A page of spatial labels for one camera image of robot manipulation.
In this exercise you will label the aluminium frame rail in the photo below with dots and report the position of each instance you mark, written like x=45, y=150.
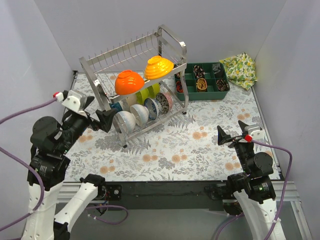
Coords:
x=287, y=192

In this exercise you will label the lime green bowl right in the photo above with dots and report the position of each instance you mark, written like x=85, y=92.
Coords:
x=153, y=90

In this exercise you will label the steel two-tier dish rack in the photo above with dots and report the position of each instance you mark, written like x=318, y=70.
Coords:
x=134, y=55

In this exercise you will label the dark floral rolled tie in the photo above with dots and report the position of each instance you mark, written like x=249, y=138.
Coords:
x=222, y=85

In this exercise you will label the yellow ribbed bowl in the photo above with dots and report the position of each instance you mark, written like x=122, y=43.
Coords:
x=157, y=67

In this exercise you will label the orange navy rolled tie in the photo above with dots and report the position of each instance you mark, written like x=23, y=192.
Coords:
x=179, y=87

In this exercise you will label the lemon print cloth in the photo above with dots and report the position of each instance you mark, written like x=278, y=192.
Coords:
x=240, y=70

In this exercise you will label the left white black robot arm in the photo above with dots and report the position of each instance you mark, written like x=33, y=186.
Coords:
x=51, y=140

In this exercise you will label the pink black rolled tie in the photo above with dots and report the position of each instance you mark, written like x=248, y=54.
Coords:
x=198, y=72

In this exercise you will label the blue floral white bowl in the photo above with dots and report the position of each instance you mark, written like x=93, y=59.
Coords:
x=153, y=108

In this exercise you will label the yellow patterned rolled tie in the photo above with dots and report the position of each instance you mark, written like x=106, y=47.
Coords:
x=201, y=85

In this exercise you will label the beige floral bowl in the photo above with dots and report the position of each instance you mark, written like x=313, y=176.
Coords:
x=129, y=101

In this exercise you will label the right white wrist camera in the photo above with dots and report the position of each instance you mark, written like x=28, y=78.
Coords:
x=253, y=132

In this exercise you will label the orange ribbed bowl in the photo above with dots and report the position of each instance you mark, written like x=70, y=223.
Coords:
x=128, y=82

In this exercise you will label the green divided organizer tray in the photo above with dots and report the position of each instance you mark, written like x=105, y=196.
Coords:
x=212, y=92

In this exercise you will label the red pattern bowl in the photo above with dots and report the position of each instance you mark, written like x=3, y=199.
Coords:
x=166, y=101

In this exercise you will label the white ribbed bowl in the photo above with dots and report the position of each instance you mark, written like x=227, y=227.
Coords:
x=127, y=120
x=140, y=113

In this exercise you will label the grey rolled tie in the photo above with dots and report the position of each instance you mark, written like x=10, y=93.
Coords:
x=217, y=69

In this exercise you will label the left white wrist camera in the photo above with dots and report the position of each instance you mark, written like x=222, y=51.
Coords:
x=72, y=100

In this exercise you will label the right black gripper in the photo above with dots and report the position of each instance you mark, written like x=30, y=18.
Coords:
x=236, y=139

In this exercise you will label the white ribbed bowl front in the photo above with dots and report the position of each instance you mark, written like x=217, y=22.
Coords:
x=127, y=120

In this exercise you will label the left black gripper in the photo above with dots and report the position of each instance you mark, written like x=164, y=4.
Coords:
x=88, y=119

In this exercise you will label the lime green bowl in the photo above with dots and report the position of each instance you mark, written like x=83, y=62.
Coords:
x=153, y=90
x=142, y=95

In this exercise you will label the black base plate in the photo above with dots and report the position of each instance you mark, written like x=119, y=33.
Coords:
x=215, y=195

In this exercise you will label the teal blue bowl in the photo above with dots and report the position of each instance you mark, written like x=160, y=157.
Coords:
x=118, y=106

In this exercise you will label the lime green bowl left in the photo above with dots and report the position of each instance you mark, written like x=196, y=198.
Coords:
x=142, y=95

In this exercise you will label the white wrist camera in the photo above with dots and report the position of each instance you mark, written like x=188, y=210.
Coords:
x=253, y=132
x=72, y=100

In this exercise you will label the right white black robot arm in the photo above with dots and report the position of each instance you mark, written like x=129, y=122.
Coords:
x=252, y=188

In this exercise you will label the floral table mat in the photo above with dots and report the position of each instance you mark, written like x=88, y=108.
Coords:
x=183, y=148

